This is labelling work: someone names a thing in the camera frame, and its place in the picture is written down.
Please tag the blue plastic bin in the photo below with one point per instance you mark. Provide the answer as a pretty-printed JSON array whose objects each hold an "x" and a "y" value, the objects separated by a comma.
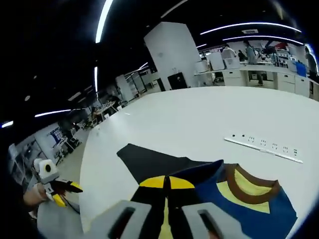
[{"x": 300, "y": 69}]

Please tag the black cabinet box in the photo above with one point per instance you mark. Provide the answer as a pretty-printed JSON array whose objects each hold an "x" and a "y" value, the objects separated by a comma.
[{"x": 177, "y": 81}]

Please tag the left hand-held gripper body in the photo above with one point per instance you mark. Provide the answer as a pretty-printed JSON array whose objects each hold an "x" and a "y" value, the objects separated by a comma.
[{"x": 46, "y": 169}]

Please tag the white square pillar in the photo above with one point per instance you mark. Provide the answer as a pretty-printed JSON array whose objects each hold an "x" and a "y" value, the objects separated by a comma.
[{"x": 172, "y": 49}]

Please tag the person's dark clothing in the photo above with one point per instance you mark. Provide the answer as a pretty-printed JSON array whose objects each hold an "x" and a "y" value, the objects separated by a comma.
[{"x": 12, "y": 211}]

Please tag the person's left hand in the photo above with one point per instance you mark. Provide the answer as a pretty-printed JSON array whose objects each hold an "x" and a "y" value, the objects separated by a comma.
[{"x": 42, "y": 193}]

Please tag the white counter cabinets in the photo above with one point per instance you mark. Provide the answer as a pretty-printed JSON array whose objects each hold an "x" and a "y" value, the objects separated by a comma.
[{"x": 274, "y": 77}]

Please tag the white power strip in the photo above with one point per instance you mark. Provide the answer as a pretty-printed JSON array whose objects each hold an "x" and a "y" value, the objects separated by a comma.
[{"x": 269, "y": 147}]

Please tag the long ceiling light strip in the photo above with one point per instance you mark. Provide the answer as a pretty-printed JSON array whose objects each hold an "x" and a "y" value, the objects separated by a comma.
[
  {"x": 249, "y": 25},
  {"x": 261, "y": 38},
  {"x": 103, "y": 20}
]

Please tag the short ceiling light strip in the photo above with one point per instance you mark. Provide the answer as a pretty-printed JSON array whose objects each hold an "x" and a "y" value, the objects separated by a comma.
[{"x": 96, "y": 82}]

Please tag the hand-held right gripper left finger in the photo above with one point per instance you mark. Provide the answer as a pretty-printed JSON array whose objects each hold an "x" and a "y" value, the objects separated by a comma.
[{"x": 147, "y": 196}]

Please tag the yellow and blue garment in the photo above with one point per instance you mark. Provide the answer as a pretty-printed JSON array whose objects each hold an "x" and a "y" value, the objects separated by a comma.
[{"x": 149, "y": 164}]

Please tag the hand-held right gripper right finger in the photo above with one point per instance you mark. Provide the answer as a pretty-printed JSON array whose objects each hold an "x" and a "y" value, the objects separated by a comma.
[{"x": 182, "y": 196}]

